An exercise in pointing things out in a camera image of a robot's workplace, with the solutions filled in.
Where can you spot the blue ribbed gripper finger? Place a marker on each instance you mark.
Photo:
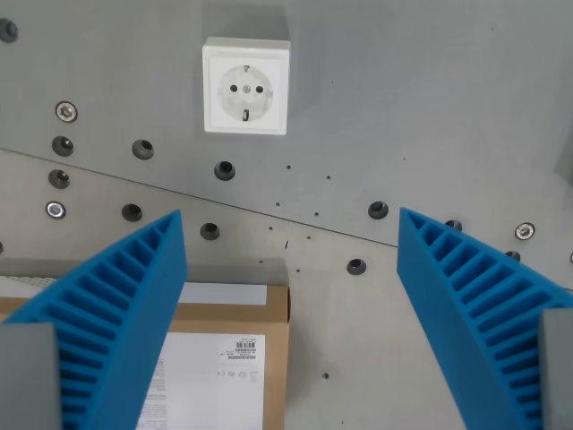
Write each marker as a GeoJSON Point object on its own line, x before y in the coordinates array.
{"type": "Point", "coordinates": [147, 269]}
{"type": "Point", "coordinates": [438, 286]}

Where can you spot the silver hex socket bolt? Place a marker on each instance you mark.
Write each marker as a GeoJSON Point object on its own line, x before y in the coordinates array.
{"type": "Point", "coordinates": [56, 209]}
{"type": "Point", "coordinates": [66, 111]}
{"type": "Point", "coordinates": [524, 231]}

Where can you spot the grey plastic hole bushing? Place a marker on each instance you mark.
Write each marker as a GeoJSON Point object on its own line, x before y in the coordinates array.
{"type": "Point", "coordinates": [454, 224]}
{"type": "Point", "coordinates": [377, 209]}
{"type": "Point", "coordinates": [356, 266]}
{"type": "Point", "coordinates": [513, 255]}

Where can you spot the white tape strip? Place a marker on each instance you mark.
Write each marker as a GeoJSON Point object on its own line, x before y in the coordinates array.
{"type": "Point", "coordinates": [224, 294]}

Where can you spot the white printed box label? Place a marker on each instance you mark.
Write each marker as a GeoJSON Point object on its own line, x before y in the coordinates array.
{"type": "Point", "coordinates": [210, 385]}

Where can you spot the brown cardboard box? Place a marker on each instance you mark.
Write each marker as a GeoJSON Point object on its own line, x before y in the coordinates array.
{"type": "Point", "coordinates": [273, 322]}

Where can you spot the white wall socket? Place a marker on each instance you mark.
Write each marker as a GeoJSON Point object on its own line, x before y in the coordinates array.
{"type": "Point", "coordinates": [245, 87]}

